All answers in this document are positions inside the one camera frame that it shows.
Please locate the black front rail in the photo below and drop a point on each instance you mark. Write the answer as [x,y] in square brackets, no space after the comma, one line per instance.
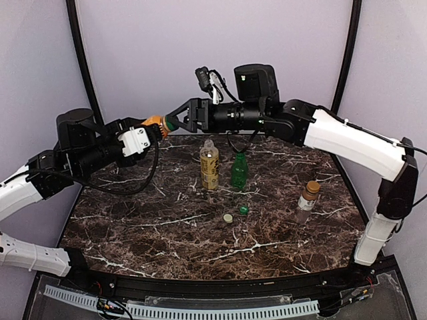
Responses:
[322,284]

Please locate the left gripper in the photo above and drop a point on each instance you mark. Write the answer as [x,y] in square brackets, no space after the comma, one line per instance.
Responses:
[125,127]

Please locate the green plastic bottle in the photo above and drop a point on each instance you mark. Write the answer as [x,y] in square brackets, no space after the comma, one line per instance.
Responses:
[239,171]

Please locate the pale green bottle cap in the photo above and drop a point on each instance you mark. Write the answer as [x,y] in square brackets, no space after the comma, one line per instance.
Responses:
[228,218]

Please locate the white slotted cable duct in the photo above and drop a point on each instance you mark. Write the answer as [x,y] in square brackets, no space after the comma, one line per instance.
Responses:
[275,307]

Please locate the orange juice bottle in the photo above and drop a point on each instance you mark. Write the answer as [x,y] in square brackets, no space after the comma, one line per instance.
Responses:
[157,120]

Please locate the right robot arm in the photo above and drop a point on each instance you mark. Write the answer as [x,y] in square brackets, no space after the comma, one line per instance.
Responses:
[257,107]

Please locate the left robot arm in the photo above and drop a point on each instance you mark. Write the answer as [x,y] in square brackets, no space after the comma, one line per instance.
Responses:
[83,147]

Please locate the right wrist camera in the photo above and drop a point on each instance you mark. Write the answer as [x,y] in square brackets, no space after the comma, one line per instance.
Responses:
[209,82]

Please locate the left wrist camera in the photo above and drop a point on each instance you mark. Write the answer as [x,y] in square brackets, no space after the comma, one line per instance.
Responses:
[135,141]

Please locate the right black frame post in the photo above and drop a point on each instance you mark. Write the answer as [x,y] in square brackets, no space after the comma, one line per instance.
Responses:
[348,54]

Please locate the black frame post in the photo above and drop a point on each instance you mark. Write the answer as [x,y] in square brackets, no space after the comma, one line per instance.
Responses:
[76,34]
[348,54]

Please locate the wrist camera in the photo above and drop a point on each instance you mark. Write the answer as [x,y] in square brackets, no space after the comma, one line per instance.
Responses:
[209,82]
[135,141]

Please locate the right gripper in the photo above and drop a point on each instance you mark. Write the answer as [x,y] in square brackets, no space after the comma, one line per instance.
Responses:
[203,114]

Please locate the dark green juice cap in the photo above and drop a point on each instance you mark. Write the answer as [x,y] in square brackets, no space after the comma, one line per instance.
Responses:
[169,127]

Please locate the left black frame post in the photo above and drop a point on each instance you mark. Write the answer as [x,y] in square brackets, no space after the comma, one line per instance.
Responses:
[76,34]

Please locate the brown coffee bottle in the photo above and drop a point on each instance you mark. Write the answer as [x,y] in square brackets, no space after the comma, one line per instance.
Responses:
[307,201]

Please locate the yellow tea bottle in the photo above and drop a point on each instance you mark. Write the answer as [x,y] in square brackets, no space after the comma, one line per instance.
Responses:
[209,160]

